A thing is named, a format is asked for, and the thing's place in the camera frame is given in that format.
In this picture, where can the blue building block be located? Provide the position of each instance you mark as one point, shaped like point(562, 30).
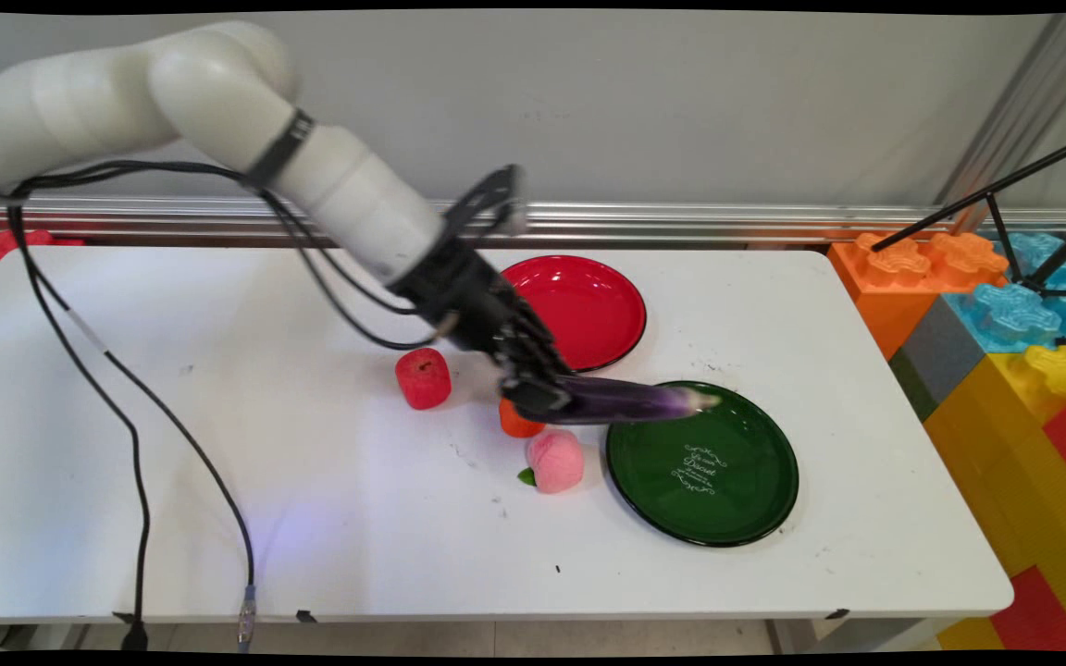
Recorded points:
point(1023, 310)

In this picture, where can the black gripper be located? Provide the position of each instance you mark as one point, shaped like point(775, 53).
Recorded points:
point(459, 296)

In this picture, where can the aluminium rail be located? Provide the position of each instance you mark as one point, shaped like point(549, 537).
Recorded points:
point(681, 222)

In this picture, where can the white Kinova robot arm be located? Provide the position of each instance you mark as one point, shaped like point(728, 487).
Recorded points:
point(218, 102)

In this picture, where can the pink toy peach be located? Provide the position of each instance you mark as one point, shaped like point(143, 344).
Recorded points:
point(555, 461)

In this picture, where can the green plate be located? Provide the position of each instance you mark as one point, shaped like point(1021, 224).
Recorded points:
point(709, 472)

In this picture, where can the yellow building block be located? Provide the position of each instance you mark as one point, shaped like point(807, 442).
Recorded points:
point(1005, 462)

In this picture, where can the black tripod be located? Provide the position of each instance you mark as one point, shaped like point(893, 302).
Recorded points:
point(1005, 190)

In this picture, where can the large red building block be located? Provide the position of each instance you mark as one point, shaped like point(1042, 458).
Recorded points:
point(1037, 615)

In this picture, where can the purple toy eggplant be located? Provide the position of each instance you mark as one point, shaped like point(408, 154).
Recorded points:
point(635, 400)

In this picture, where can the red plate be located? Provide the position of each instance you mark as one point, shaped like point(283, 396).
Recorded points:
point(593, 310)

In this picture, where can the red toy apple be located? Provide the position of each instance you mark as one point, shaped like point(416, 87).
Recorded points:
point(423, 378)

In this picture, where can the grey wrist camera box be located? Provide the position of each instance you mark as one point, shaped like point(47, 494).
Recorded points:
point(494, 199)

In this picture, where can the orange toy fruit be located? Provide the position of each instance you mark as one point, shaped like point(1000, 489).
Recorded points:
point(514, 424)

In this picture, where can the orange building block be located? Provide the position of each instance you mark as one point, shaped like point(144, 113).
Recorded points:
point(898, 277)

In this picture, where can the grey building block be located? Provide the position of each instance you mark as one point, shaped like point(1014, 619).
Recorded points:
point(945, 351)

